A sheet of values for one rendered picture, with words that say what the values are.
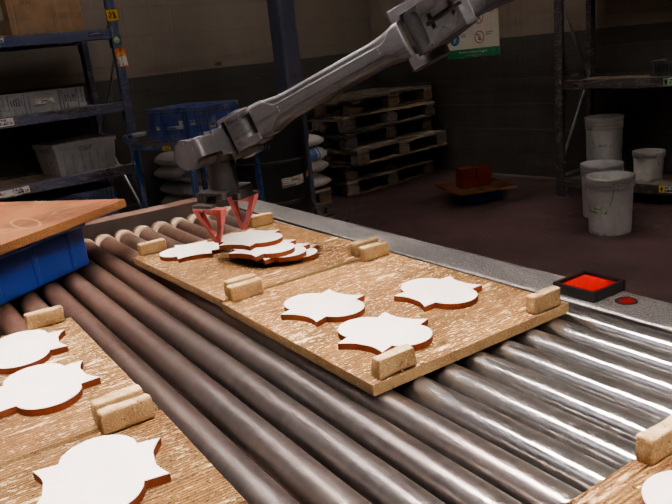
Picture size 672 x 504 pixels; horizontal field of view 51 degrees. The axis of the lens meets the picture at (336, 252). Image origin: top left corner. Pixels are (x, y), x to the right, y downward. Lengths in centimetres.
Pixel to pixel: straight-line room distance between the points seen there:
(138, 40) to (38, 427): 553
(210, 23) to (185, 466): 604
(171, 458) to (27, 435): 19
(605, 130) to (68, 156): 394
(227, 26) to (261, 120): 543
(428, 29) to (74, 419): 80
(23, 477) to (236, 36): 615
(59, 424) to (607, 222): 418
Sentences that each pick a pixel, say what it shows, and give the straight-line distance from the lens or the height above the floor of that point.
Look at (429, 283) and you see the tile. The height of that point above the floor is 95.
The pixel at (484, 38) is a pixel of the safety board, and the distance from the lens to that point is 685.
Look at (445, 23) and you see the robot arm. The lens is 120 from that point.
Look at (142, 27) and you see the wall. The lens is 631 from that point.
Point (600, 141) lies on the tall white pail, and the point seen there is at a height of 43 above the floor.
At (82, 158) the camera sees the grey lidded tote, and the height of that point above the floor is 75.
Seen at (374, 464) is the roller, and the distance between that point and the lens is 72.
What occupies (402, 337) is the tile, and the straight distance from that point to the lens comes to 92.
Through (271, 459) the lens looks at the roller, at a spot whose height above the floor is 91.
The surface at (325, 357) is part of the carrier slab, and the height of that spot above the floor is 94.
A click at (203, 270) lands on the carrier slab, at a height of 94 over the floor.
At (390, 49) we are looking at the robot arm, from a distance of 124.
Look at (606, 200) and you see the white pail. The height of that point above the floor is 23.
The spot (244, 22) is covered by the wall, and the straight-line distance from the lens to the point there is 683.
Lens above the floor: 131
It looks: 16 degrees down
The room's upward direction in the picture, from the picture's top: 6 degrees counter-clockwise
